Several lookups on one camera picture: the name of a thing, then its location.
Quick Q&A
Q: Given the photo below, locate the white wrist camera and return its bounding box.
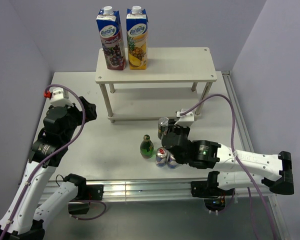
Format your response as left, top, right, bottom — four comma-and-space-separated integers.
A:
174, 108, 198, 128
43, 87, 74, 107

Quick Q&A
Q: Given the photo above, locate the silver blue energy can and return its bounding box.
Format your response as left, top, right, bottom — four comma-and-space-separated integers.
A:
155, 147, 169, 167

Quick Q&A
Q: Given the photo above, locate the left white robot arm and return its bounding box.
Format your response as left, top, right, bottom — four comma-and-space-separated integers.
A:
0, 96, 97, 240

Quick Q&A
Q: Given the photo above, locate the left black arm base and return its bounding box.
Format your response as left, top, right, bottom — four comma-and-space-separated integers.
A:
68, 184, 104, 216

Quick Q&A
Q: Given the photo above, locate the pineapple juice carton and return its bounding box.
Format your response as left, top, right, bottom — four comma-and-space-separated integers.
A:
126, 5, 148, 70

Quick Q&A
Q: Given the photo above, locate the aluminium rail right side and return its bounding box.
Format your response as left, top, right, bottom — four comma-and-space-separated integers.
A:
221, 71, 291, 240

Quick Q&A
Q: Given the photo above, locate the aluminium rail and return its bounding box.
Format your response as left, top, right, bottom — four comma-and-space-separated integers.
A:
221, 71, 291, 240
17, 178, 276, 203

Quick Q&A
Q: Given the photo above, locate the white two-tier shelf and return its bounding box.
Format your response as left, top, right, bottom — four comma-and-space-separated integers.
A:
95, 47, 218, 123

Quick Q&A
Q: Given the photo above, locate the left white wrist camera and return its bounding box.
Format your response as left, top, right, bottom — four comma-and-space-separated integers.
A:
43, 87, 74, 107

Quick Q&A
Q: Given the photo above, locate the grape juice carton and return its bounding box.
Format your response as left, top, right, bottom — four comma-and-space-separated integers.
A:
96, 6, 126, 71

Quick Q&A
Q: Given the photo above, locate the dark can open top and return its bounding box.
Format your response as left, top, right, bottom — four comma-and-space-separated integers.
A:
157, 116, 169, 140

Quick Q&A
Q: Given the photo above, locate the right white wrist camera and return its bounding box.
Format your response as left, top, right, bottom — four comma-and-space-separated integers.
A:
174, 108, 198, 128

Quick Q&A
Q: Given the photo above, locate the aluminium rail front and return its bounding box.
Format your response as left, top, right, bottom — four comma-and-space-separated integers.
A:
17, 178, 276, 203

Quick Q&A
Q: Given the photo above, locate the green glass bottle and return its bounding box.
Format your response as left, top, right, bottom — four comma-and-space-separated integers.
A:
139, 134, 154, 159

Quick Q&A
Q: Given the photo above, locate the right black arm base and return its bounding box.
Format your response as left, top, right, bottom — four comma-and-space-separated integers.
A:
190, 171, 235, 216

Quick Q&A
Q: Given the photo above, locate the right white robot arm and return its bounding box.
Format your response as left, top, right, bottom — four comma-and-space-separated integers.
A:
161, 125, 294, 198

